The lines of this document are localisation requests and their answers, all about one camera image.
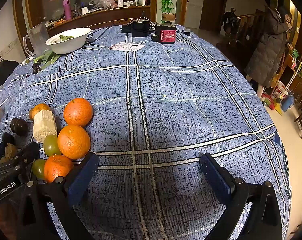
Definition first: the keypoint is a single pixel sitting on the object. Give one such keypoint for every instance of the blue bucket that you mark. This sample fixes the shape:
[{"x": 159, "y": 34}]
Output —
[{"x": 287, "y": 104}]

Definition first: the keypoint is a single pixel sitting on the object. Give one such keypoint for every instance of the white bucket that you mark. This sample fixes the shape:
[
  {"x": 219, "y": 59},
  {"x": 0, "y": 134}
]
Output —
[{"x": 280, "y": 90}]

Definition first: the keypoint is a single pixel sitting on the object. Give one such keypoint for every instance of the dark plum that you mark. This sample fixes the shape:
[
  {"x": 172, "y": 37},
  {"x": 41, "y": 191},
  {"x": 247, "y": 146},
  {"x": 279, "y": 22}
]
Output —
[{"x": 19, "y": 127}]

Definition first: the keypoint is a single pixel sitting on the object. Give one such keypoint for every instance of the black electric device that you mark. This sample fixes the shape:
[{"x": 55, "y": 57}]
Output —
[{"x": 140, "y": 26}]

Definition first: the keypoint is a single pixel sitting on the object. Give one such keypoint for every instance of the wooden block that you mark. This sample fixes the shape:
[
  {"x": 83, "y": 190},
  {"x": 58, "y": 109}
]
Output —
[{"x": 168, "y": 17}]

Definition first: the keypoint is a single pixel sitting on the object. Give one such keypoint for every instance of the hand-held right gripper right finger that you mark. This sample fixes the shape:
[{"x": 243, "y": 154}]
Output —
[{"x": 216, "y": 177}]

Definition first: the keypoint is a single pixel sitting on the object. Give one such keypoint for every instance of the purple thermos bottle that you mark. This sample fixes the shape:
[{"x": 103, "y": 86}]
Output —
[{"x": 67, "y": 10}]

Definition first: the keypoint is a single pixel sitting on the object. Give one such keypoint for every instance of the dark rounded figure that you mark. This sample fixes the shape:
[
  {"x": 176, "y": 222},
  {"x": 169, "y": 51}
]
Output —
[{"x": 229, "y": 21}]

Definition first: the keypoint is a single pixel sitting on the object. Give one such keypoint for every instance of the green vegetable scraps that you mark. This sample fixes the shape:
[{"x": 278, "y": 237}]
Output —
[{"x": 64, "y": 38}]

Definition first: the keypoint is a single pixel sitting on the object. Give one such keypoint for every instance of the person's left forearm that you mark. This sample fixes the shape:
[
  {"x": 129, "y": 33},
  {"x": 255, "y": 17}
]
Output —
[{"x": 2, "y": 220}]

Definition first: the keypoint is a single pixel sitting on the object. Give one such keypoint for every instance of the small orange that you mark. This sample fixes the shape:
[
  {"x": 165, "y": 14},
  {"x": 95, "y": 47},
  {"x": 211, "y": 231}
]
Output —
[{"x": 39, "y": 108}]

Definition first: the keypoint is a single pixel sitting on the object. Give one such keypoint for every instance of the white paper leaflet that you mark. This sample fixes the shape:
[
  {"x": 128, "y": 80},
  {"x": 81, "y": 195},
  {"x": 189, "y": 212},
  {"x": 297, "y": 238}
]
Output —
[{"x": 127, "y": 46}]

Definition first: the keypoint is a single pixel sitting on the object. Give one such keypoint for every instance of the translucent plastic bag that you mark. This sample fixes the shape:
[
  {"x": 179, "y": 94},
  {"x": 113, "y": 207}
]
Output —
[{"x": 103, "y": 1}]

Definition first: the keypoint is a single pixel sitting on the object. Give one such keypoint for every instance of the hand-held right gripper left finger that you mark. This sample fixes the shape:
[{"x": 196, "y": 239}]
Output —
[{"x": 83, "y": 175}]

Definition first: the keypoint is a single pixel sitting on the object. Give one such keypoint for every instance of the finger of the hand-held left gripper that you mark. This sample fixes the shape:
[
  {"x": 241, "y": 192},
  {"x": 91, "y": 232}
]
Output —
[
  {"x": 28, "y": 152},
  {"x": 6, "y": 138}
]

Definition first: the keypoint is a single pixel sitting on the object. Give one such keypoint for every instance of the clear glass cup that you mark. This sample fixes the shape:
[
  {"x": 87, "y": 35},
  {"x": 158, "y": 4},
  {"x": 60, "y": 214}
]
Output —
[{"x": 37, "y": 38}]

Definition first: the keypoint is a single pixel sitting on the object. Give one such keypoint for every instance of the brown wooden door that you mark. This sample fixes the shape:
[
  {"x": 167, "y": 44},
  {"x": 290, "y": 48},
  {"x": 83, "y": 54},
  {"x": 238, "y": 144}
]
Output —
[{"x": 212, "y": 7}]

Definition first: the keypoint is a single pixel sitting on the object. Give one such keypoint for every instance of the green vegetable stalks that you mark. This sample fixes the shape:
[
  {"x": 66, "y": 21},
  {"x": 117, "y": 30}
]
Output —
[{"x": 47, "y": 58}]

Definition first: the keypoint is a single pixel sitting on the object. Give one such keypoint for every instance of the small black box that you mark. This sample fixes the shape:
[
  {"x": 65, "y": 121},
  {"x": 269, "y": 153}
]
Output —
[{"x": 186, "y": 32}]

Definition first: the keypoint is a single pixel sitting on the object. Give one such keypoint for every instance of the large orange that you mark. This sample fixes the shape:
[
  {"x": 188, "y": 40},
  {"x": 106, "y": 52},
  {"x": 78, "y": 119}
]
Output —
[
  {"x": 78, "y": 112},
  {"x": 74, "y": 142},
  {"x": 57, "y": 168}
]

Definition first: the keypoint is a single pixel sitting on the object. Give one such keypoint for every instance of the white bowl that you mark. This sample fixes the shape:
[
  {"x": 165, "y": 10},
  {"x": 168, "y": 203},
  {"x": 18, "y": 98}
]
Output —
[{"x": 71, "y": 43}]

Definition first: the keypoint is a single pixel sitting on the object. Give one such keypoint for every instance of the wooden staircase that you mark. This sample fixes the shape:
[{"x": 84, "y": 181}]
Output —
[{"x": 248, "y": 27}]

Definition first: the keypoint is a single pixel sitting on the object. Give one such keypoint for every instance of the tan dried fruit piece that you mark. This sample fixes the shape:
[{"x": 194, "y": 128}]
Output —
[{"x": 10, "y": 151}]

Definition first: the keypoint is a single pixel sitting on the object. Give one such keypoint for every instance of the white pole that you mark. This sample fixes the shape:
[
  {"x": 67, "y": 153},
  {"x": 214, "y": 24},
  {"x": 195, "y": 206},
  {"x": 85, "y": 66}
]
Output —
[{"x": 291, "y": 80}]

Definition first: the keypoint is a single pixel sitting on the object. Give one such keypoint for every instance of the bunch of dark grapes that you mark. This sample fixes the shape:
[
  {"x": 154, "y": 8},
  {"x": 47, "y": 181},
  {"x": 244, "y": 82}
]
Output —
[{"x": 36, "y": 67}]

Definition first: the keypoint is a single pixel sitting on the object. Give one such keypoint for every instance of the black canister with red label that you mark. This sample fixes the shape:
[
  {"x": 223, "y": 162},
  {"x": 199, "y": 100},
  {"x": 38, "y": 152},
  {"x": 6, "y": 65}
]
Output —
[{"x": 166, "y": 33}]

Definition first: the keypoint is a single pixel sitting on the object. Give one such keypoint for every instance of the wooden counter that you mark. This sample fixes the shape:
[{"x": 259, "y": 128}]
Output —
[{"x": 103, "y": 16}]

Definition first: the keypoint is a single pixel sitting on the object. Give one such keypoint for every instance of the black power adapter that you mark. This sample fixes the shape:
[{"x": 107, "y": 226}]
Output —
[{"x": 126, "y": 28}]

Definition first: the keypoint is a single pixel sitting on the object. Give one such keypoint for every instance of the green grape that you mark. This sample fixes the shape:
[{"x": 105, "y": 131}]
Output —
[
  {"x": 51, "y": 145},
  {"x": 39, "y": 168}
]

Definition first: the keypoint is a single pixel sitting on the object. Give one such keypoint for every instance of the black chair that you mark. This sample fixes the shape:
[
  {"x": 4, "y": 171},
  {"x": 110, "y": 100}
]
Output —
[{"x": 3, "y": 71}]

